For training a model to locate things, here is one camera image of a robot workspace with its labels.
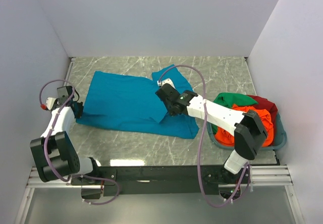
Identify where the blue t-shirt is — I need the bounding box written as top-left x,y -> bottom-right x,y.
76,65 -> 199,139

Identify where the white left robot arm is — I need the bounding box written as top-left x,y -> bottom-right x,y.
30,86 -> 101,185

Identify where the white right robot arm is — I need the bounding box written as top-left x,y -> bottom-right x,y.
156,79 -> 268,184

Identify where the green t-shirt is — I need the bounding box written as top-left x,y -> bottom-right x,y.
210,92 -> 259,135

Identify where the orange t-shirt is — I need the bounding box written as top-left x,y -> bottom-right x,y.
214,104 -> 274,147

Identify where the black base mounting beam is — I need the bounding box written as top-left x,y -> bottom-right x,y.
70,165 -> 249,197

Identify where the red t-shirt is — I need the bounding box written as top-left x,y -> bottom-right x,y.
248,95 -> 278,125

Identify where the translucent blue plastic basket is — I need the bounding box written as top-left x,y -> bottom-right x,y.
207,113 -> 287,150

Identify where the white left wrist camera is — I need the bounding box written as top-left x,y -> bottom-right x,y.
40,97 -> 59,111

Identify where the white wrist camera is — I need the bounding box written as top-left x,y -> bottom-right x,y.
40,97 -> 59,111
157,78 -> 175,88

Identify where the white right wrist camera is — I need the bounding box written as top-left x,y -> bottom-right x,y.
157,78 -> 175,88

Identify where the aluminium rail frame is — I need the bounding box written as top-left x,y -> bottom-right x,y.
14,57 -> 303,224

